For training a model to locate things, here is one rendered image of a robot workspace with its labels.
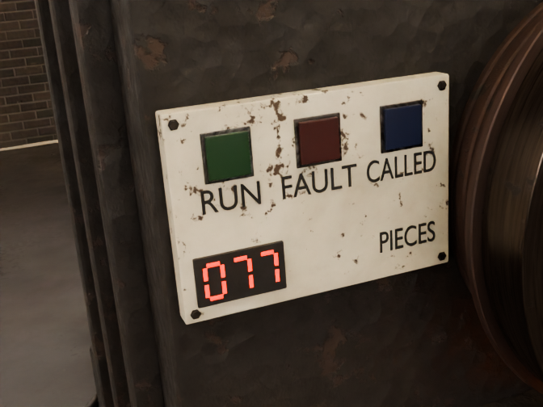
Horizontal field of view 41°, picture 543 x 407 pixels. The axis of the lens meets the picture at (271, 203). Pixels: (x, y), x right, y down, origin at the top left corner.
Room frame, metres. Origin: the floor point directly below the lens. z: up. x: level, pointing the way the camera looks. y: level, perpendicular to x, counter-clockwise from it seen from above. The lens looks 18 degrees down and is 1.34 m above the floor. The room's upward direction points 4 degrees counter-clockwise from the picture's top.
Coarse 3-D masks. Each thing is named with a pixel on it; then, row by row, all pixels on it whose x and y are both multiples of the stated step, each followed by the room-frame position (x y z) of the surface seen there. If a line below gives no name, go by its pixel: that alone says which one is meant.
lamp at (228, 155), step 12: (240, 132) 0.57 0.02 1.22; (216, 144) 0.56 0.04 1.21; (228, 144) 0.57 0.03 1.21; (240, 144) 0.57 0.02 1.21; (216, 156) 0.56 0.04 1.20; (228, 156) 0.57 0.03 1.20; (240, 156) 0.57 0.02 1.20; (216, 168) 0.56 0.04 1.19; (228, 168) 0.56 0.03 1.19; (240, 168) 0.57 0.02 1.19
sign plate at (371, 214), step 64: (192, 128) 0.56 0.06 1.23; (256, 128) 0.58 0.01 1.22; (192, 192) 0.56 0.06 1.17; (256, 192) 0.58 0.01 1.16; (320, 192) 0.60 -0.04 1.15; (384, 192) 0.62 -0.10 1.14; (192, 256) 0.56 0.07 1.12; (256, 256) 0.57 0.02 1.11; (320, 256) 0.60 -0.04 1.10; (384, 256) 0.62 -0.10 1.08; (192, 320) 0.56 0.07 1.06
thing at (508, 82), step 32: (512, 32) 0.68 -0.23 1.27; (512, 64) 0.59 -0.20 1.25; (480, 96) 0.66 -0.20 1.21; (512, 96) 0.58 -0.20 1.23; (480, 128) 0.64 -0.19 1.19; (480, 160) 0.57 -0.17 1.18; (448, 192) 0.66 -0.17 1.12; (480, 192) 0.57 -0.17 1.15; (448, 224) 0.66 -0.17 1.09; (480, 224) 0.57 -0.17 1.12; (480, 256) 0.57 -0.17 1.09; (480, 288) 0.57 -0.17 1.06; (480, 320) 0.58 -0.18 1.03; (512, 352) 0.59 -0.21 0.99
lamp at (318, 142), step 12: (312, 120) 0.59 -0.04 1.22; (324, 120) 0.59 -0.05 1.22; (336, 120) 0.60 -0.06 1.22; (300, 132) 0.59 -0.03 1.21; (312, 132) 0.59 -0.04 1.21; (324, 132) 0.59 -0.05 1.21; (336, 132) 0.60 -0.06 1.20; (300, 144) 0.59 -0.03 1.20; (312, 144) 0.59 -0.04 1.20; (324, 144) 0.59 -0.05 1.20; (336, 144) 0.60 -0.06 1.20; (300, 156) 0.59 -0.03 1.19; (312, 156) 0.59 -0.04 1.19; (324, 156) 0.59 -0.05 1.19; (336, 156) 0.60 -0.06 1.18
